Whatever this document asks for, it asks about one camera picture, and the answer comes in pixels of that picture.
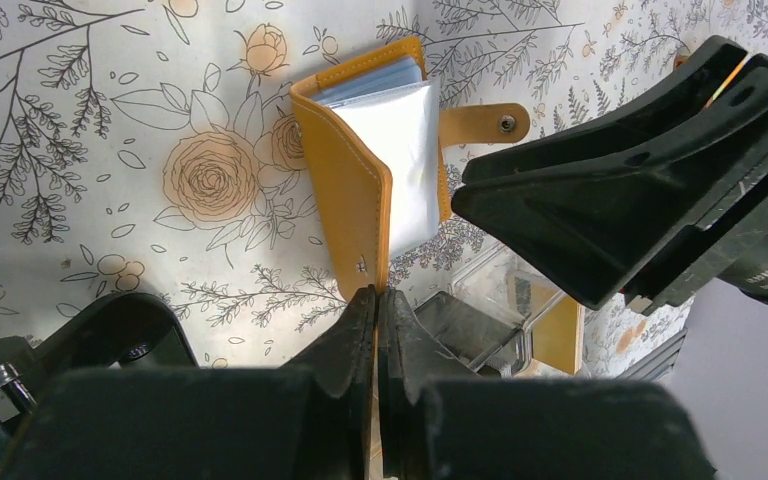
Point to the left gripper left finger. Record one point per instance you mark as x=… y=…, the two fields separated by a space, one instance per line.
x=307 y=419

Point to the tan leather card holder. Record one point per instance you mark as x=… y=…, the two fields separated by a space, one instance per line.
x=353 y=187

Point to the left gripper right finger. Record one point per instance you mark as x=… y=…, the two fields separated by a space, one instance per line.
x=441 y=421

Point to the smoky black card box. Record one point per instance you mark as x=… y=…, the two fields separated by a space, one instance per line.
x=486 y=345

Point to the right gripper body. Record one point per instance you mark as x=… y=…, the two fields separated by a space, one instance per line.
x=727 y=238

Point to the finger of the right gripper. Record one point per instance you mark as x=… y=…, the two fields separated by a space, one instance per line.
x=668 y=104
x=592 y=241

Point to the clear transparent card box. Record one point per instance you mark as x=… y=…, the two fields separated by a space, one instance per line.
x=516 y=321

